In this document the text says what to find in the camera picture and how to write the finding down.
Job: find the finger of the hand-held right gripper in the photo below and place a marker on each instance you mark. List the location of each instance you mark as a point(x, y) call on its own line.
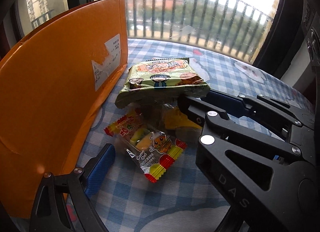
point(225, 102)
point(197, 108)

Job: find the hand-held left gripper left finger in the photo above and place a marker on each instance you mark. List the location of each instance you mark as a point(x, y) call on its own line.
point(100, 169)

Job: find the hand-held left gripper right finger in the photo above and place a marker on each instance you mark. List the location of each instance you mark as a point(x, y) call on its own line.
point(245, 222)

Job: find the green snack packet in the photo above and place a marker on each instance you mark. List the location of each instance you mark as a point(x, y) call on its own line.
point(160, 79)

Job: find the clear gummy candy packet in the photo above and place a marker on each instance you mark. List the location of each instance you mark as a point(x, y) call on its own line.
point(150, 147)

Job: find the orange cardboard box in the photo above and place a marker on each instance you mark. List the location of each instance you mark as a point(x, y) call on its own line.
point(55, 84)

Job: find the clear packet with yellow snack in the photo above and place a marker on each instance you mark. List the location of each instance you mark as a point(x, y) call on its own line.
point(177, 119)

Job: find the blue checked bear tablecloth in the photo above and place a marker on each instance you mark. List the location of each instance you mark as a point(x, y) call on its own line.
point(155, 204)

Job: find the short balcony railing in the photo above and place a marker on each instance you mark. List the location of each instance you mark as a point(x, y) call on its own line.
point(42, 16)

